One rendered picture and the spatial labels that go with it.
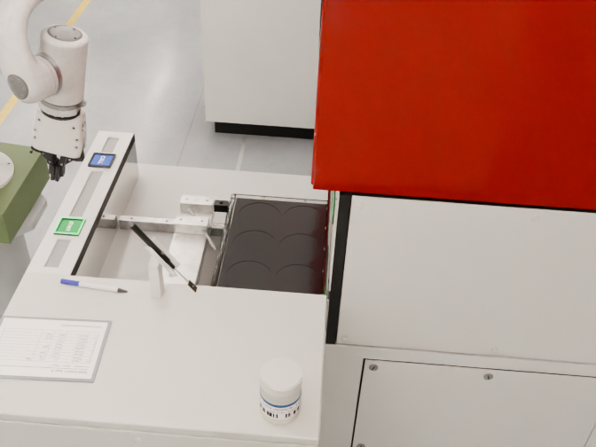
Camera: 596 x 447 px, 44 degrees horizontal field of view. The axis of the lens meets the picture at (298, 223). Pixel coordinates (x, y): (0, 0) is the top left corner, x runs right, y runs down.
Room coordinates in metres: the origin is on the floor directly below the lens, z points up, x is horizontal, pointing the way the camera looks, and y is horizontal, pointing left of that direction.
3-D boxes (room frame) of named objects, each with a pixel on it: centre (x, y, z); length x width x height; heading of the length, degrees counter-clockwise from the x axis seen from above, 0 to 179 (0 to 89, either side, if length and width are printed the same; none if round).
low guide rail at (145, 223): (1.42, 0.19, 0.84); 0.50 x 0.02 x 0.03; 88
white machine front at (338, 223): (1.48, -0.09, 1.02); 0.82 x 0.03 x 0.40; 178
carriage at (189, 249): (1.28, 0.26, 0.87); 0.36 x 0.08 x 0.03; 178
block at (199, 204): (1.44, 0.25, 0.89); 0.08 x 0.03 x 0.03; 88
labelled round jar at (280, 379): (0.79, 0.01, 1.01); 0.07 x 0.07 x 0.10
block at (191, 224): (1.36, 0.25, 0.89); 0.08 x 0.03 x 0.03; 88
